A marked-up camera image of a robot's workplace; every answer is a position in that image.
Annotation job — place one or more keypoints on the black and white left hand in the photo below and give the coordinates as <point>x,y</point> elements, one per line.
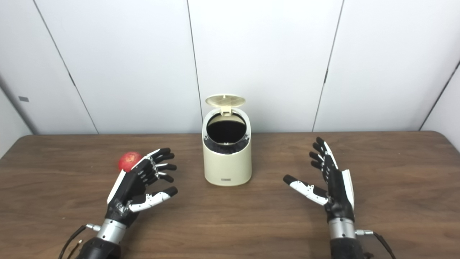
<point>129,185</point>

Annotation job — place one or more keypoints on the black and white right hand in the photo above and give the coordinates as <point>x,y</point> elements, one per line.
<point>337,194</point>

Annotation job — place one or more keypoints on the red apple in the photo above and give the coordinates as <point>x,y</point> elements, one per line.
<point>128,160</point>

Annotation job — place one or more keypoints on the round cream bin lid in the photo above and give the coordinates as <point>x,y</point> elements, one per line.
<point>225,100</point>

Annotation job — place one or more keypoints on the cream-colored bin body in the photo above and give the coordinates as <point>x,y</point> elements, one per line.
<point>227,167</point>

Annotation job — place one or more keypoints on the small grey wall tag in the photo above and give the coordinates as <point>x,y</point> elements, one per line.
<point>23,99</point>

